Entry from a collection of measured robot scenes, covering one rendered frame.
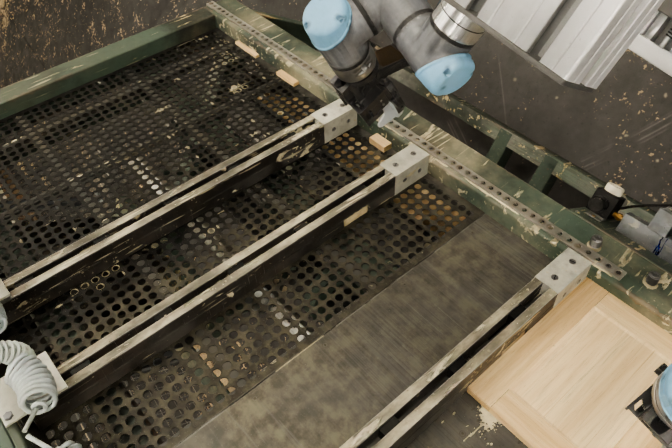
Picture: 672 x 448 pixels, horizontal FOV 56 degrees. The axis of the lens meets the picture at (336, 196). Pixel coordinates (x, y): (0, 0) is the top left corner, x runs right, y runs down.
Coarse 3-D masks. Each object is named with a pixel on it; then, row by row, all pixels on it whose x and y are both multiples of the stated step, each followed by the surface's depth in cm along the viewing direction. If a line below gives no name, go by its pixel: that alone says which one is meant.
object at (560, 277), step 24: (552, 264) 139; (576, 264) 139; (528, 288) 135; (552, 288) 135; (504, 312) 131; (528, 312) 131; (480, 336) 127; (504, 336) 127; (456, 360) 124; (480, 360) 123; (432, 384) 122; (456, 384) 120; (384, 408) 117; (408, 408) 120; (432, 408) 117; (360, 432) 114; (384, 432) 114; (408, 432) 114
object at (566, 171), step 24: (288, 24) 258; (216, 72) 241; (408, 72) 258; (432, 96) 251; (456, 96) 250; (480, 120) 238; (528, 144) 226; (288, 168) 304; (576, 168) 218; (264, 216) 244; (648, 216) 201; (432, 240) 177; (336, 312) 218; (192, 360) 258
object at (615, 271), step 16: (224, 16) 221; (256, 32) 213; (272, 48) 206; (304, 64) 199; (320, 80) 193; (400, 128) 176; (416, 144) 171; (448, 160) 166; (464, 176) 162; (480, 176) 162; (496, 192) 158; (512, 208) 154; (528, 208) 154; (544, 224) 150; (560, 240) 147; (576, 240) 146; (592, 256) 143; (608, 272) 140; (624, 272) 139
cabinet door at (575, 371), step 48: (576, 288) 141; (528, 336) 133; (576, 336) 133; (624, 336) 133; (480, 384) 125; (528, 384) 125; (576, 384) 125; (624, 384) 125; (528, 432) 118; (576, 432) 118; (624, 432) 118
